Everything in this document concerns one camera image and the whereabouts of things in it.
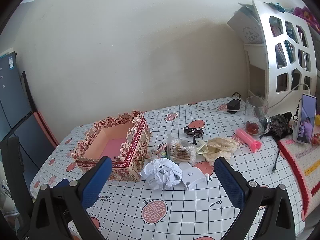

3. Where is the pink plastic sealing stick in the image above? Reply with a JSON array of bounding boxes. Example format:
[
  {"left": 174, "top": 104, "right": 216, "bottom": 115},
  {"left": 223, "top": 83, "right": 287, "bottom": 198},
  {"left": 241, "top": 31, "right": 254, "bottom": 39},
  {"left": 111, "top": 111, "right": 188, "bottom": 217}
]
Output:
[{"left": 236, "top": 128, "right": 262, "bottom": 153}]

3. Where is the pink board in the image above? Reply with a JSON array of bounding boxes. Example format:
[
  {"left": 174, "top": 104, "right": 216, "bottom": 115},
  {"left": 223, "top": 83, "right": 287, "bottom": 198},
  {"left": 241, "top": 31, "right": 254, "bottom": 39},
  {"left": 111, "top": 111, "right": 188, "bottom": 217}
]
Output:
[{"left": 32, "top": 111, "right": 60, "bottom": 148}]

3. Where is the black power adapter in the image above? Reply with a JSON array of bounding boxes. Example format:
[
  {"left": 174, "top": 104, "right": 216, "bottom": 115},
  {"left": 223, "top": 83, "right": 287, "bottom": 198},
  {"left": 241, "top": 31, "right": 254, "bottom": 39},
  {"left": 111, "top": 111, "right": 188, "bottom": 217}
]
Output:
[{"left": 226, "top": 92, "right": 242, "bottom": 115}]

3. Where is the floral paper gift box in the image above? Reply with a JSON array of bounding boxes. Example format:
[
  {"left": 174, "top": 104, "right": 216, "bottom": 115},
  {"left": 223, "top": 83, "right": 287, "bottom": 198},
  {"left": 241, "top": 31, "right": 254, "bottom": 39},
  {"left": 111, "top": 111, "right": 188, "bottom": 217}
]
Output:
[{"left": 72, "top": 109, "right": 152, "bottom": 182}]

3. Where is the teal fabric flower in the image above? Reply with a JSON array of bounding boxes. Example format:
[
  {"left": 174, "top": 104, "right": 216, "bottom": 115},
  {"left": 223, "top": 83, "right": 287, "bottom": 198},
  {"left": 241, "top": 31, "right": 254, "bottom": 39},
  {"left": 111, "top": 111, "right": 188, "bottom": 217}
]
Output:
[{"left": 266, "top": 1, "right": 285, "bottom": 13}]

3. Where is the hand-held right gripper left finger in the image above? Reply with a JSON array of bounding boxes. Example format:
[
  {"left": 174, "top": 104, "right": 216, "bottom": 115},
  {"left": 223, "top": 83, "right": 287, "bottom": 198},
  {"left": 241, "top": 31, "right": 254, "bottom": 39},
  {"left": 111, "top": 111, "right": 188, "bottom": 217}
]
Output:
[{"left": 29, "top": 156, "right": 113, "bottom": 240}]

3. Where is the white plastic holder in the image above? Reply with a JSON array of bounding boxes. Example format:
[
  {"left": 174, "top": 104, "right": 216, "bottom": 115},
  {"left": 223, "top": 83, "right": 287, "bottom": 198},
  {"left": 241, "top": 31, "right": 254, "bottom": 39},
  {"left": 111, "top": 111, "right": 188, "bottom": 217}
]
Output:
[{"left": 179, "top": 161, "right": 213, "bottom": 189}]

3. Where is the white paper ball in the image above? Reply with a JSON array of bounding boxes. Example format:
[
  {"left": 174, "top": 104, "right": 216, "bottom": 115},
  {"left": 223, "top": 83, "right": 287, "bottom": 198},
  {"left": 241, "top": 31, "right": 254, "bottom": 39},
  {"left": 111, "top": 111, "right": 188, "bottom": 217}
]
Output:
[{"left": 139, "top": 157, "right": 183, "bottom": 191}]

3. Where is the white charging cable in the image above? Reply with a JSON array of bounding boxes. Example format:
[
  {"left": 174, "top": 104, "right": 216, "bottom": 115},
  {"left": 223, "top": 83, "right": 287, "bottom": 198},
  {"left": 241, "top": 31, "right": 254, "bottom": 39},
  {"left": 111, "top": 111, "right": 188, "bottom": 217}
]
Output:
[{"left": 196, "top": 83, "right": 312, "bottom": 112}]

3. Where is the smartphone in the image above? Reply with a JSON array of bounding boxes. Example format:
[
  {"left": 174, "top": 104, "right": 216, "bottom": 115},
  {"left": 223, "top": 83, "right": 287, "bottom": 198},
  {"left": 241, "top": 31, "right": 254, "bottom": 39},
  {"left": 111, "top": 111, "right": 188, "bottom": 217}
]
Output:
[{"left": 297, "top": 94, "right": 317, "bottom": 143}]

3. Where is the grey album book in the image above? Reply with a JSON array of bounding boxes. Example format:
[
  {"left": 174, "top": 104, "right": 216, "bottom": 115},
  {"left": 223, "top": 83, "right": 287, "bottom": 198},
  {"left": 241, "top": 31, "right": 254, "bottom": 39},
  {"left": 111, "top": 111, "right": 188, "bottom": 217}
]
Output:
[{"left": 227, "top": 4, "right": 262, "bottom": 44}]

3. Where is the purple fabric flower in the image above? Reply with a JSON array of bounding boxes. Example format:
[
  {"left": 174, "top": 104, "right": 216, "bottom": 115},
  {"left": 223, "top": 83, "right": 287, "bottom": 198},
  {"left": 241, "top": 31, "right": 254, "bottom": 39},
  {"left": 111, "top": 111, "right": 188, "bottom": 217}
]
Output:
[{"left": 292, "top": 5, "right": 320, "bottom": 30}]

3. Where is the black lanyard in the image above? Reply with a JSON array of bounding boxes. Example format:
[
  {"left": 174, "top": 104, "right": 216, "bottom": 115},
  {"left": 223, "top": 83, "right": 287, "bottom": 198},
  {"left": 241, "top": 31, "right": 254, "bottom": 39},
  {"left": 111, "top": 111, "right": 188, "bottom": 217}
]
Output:
[{"left": 293, "top": 99, "right": 303, "bottom": 122}]

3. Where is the grid print desktop tablecloth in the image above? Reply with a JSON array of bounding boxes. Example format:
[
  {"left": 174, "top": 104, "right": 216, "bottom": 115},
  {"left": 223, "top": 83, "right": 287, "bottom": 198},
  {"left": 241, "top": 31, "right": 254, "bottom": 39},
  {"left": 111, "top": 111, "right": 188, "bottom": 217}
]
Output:
[{"left": 29, "top": 95, "right": 308, "bottom": 240}]

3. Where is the cream lace cloth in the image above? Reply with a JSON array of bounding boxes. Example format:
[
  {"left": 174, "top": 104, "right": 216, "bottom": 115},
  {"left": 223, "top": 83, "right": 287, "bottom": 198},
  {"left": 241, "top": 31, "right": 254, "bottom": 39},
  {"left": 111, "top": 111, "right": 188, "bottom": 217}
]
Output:
[{"left": 202, "top": 136, "right": 240, "bottom": 165}]

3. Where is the clear drinking glass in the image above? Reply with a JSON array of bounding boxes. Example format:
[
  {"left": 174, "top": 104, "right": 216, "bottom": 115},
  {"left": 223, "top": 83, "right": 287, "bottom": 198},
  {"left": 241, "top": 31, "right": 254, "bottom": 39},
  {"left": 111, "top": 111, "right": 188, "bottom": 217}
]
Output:
[{"left": 244, "top": 96, "right": 272, "bottom": 137}]

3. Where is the cream plastic clip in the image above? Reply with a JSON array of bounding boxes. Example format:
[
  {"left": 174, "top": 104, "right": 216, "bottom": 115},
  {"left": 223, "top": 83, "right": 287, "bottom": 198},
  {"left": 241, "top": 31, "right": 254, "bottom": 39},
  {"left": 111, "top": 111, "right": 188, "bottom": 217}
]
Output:
[{"left": 194, "top": 140, "right": 208, "bottom": 155}]

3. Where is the clear bag of cotton swabs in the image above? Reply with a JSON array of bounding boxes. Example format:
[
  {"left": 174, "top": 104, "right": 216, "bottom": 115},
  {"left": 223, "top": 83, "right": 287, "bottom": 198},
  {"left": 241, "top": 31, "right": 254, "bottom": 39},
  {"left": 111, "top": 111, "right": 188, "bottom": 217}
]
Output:
[{"left": 166, "top": 134, "right": 197, "bottom": 164}]

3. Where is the dark blue cabinet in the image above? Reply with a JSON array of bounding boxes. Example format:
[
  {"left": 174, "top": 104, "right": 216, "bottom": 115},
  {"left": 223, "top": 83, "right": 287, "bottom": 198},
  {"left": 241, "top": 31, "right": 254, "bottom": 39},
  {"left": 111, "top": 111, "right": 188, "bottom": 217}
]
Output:
[{"left": 0, "top": 51, "right": 58, "bottom": 215}]

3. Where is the black mesh cloth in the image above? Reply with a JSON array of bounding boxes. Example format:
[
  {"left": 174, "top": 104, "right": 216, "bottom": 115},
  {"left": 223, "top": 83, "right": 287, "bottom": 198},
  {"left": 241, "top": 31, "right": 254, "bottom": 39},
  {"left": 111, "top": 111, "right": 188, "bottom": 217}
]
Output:
[{"left": 265, "top": 112, "right": 294, "bottom": 140}]

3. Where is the white lattice bookshelf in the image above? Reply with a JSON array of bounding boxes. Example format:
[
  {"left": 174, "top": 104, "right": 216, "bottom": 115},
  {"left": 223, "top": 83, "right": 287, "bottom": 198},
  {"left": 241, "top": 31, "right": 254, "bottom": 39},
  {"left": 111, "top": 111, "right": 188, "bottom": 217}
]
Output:
[{"left": 244, "top": 0, "right": 318, "bottom": 105}]

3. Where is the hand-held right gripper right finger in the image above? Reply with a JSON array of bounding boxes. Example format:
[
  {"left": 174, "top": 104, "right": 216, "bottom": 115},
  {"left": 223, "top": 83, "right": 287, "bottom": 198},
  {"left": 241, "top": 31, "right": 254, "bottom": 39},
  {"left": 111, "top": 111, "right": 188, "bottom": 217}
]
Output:
[{"left": 214, "top": 157, "right": 296, "bottom": 240}]

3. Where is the black usb cable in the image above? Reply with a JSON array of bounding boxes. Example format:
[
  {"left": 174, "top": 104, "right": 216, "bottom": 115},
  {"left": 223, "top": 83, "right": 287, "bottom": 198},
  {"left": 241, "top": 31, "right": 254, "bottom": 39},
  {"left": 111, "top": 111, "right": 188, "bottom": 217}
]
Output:
[{"left": 271, "top": 144, "right": 284, "bottom": 174}]

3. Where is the black board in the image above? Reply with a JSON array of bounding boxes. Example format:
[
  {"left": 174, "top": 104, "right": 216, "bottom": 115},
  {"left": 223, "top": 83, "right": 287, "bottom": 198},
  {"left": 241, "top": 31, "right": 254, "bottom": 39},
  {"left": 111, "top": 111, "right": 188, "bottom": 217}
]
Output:
[{"left": 21, "top": 70, "right": 59, "bottom": 148}]

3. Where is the pink white crochet mat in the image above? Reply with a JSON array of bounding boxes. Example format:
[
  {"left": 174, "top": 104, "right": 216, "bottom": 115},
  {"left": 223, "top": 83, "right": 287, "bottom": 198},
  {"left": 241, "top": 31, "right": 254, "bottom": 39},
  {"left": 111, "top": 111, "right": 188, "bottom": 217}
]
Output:
[{"left": 277, "top": 137, "right": 320, "bottom": 220}]

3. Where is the clear ball with red bits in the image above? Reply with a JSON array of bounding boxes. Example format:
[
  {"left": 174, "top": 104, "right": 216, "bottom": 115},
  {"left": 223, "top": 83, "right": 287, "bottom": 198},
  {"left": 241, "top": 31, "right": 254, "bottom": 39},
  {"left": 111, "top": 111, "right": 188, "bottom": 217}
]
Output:
[{"left": 245, "top": 121, "right": 260, "bottom": 133}]

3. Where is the black toy car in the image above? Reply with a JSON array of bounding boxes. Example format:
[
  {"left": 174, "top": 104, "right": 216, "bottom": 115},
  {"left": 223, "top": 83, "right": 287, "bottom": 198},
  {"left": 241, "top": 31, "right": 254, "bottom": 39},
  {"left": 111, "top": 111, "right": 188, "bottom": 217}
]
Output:
[{"left": 183, "top": 126, "right": 204, "bottom": 138}]

